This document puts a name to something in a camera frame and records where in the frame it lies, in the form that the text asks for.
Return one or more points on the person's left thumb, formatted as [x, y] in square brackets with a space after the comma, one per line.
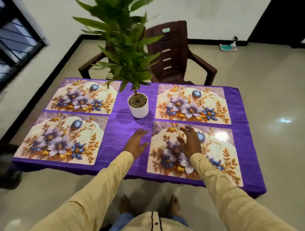
[144, 145]

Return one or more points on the window with black bars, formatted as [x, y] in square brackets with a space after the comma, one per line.
[16, 40]

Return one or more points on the floral placemat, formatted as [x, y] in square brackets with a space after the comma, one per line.
[190, 104]
[59, 139]
[221, 150]
[83, 96]

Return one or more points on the green leafy plant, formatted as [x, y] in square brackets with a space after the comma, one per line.
[126, 45]

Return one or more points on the teal dustpan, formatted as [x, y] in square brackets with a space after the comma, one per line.
[228, 47]

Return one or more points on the person's right hand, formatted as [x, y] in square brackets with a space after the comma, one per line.
[190, 145]

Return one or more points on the dark brown chair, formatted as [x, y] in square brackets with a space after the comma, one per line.
[9, 166]

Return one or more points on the person's left forearm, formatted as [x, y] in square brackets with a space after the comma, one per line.
[95, 192]

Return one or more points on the person's left hand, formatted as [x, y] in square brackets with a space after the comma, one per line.
[134, 145]

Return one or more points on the cream buttoned shirt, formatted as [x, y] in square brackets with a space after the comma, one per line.
[156, 221]

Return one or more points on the dark doorway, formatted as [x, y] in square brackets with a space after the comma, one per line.
[278, 21]

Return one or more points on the person's right thumb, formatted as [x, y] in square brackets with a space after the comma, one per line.
[180, 142]

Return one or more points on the blue trousers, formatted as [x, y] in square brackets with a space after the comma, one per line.
[124, 220]

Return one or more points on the purple tablecloth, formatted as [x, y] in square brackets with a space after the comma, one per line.
[124, 126]

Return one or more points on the person's foot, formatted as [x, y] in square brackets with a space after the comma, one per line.
[124, 204]
[174, 205]

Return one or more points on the person's right forearm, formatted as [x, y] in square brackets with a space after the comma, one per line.
[228, 195]

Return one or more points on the teal sticker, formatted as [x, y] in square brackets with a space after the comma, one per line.
[166, 30]

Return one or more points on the person's right foot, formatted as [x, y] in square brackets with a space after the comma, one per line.
[174, 205]

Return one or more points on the person's left foot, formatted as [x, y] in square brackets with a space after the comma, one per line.
[124, 204]

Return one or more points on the white plant pot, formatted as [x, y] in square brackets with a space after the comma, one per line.
[138, 109]

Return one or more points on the brown plastic chair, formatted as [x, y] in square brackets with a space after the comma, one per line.
[176, 57]

